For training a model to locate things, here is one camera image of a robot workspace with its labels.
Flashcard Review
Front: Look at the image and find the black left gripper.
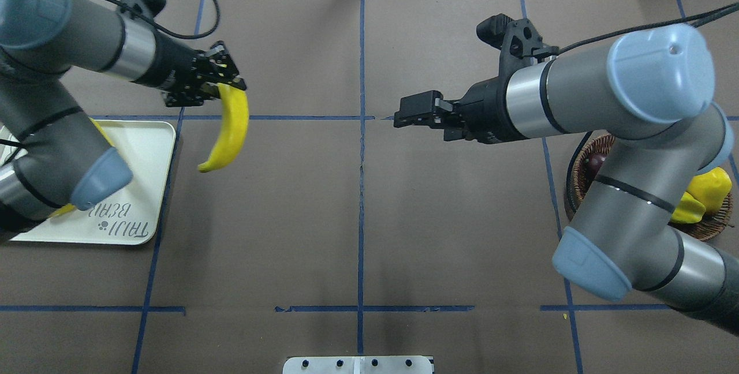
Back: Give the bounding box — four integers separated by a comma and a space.
136, 32, 248, 107

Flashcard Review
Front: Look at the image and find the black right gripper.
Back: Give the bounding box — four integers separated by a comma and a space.
394, 77, 528, 144

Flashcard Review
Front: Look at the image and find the yellow banana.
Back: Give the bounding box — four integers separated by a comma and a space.
197, 84, 250, 173
89, 117, 115, 147
48, 204, 77, 219

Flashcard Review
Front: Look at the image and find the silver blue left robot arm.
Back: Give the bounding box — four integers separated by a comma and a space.
1, 0, 250, 242

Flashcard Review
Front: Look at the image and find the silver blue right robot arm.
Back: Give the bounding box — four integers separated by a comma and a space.
394, 14, 737, 335

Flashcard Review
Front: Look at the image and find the brown wicker basket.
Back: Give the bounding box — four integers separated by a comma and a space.
564, 134, 734, 242

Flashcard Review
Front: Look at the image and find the white bear tray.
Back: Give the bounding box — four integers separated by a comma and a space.
12, 119, 176, 245

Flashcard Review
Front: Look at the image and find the dark red mango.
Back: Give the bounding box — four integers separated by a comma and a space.
585, 152, 607, 176

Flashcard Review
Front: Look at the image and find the yellow starfruit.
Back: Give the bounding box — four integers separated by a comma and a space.
670, 192, 707, 225

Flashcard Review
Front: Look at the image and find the yellow lemon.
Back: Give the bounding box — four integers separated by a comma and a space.
686, 167, 732, 215

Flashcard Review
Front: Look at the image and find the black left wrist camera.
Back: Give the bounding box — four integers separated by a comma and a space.
118, 0, 167, 19

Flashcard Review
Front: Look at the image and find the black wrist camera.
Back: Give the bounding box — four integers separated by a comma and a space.
475, 13, 560, 72
118, 0, 167, 19

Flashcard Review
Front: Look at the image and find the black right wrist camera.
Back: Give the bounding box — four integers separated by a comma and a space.
475, 13, 560, 72

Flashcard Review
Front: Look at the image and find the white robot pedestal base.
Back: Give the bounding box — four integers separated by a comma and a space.
282, 355, 435, 373

